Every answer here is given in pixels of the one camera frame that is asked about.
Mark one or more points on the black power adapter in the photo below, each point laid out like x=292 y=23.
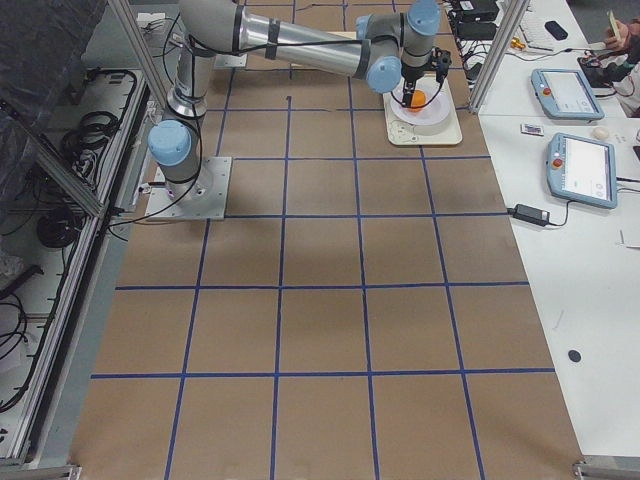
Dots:
x=531 y=215

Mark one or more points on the orange fruit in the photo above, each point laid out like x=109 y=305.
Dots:
x=418 y=100

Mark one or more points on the person hand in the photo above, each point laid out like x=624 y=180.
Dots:
x=626 y=31

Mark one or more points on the black round disc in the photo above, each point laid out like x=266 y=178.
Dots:
x=574 y=356

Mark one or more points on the white round plate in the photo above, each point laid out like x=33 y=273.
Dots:
x=430 y=120

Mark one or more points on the far blue teach pendant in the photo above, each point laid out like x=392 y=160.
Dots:
x=565 y=95

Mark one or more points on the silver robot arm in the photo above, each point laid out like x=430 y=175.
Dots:
x=388 y=52

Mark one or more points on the aluminium frame post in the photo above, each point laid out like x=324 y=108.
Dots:
x=510 y=21

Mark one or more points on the blue teach pendant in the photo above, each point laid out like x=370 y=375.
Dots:
x=565 y=95
x=582 y=170

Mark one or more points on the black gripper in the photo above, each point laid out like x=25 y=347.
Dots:
x=412 y=74

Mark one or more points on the gold cylinder tool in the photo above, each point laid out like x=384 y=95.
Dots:
x=517 y=44

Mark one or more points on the small card packet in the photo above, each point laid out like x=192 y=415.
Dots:
x=532 y=129

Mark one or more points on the cream bear tray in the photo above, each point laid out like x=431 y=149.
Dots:
x=401 y=134

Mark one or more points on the white keyboard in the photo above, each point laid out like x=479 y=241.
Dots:
x=535 y=34

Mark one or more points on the square arm base plate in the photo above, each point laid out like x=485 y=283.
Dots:
x=207 y=199

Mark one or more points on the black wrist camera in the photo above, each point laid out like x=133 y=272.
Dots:
x=442 y=64

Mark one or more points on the black power brick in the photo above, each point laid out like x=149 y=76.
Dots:
x=483 y=31

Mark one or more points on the near blue teach pendant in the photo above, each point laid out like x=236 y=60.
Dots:
x=582 y=170

